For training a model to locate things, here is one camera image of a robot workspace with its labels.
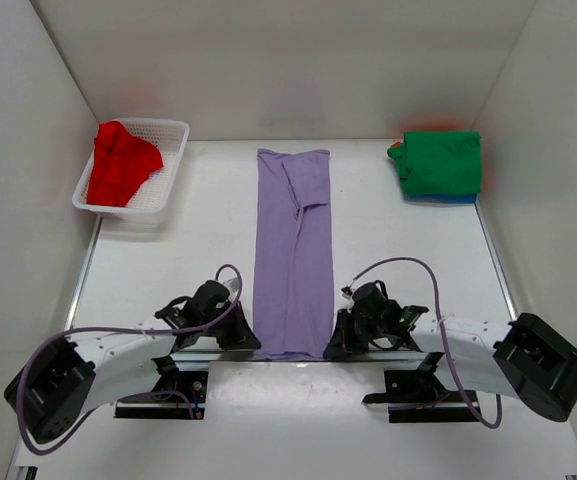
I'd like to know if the red t-shirt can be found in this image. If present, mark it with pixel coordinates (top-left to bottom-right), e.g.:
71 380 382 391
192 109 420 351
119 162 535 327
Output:
86 121 163 208

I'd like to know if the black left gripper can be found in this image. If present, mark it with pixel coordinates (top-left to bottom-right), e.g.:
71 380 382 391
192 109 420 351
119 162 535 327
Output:
202 299 259 349

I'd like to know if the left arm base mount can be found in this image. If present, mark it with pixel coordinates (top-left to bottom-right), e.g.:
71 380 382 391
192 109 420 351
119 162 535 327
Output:
114 364 209 421

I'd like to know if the white plastic basket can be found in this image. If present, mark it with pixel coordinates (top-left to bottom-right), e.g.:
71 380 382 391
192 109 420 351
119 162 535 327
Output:
72 117 190 225

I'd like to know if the purple t-shirt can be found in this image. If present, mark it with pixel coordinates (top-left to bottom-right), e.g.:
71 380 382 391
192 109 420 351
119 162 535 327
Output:
252 149 335 359

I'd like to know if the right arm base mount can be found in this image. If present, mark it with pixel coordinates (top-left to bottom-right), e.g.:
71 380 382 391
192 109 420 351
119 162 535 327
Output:
362 353 477 424

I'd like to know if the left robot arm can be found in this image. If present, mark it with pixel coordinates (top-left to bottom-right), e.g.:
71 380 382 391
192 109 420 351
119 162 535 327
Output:
4 280 261 447

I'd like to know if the blue folded t-shirt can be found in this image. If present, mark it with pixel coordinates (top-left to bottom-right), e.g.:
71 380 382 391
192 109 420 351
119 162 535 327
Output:
404 194 477 205

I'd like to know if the green folded t-shirt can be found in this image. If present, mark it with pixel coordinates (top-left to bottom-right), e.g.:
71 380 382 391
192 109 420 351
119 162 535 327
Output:
387 131 483 195

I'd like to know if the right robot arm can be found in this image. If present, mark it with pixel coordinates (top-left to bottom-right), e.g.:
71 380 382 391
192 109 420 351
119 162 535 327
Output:
323 280 577 422

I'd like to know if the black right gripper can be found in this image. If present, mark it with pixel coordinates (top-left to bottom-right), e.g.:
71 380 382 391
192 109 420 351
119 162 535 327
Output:
324 308 385 360

